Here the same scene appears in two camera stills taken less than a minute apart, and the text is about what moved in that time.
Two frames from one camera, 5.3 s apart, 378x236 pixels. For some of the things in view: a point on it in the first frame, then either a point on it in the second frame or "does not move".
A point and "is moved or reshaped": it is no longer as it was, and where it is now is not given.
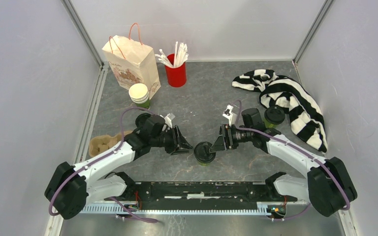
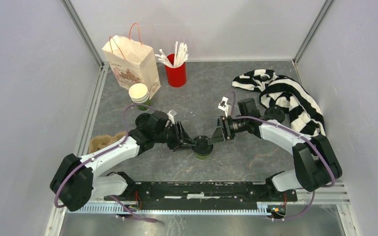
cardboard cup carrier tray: (99, 143) does not move
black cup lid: (202, 153) is moved or reshaped
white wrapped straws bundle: (180, 55) does not move
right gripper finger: (222, 147) → (218, 132)
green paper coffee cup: (273, 115) does not move
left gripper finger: (182, 142) → (185, 135)
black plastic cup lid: (274, 115) does not move
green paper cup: (204, 164) → (202, 157)
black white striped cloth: (303, 116) does not move
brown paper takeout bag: (131, 62) does not move
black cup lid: (141, 119) does not move
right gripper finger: (213, 148) → (216, 139)
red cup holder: (176, 76) does not move
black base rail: (199, 195) does not move
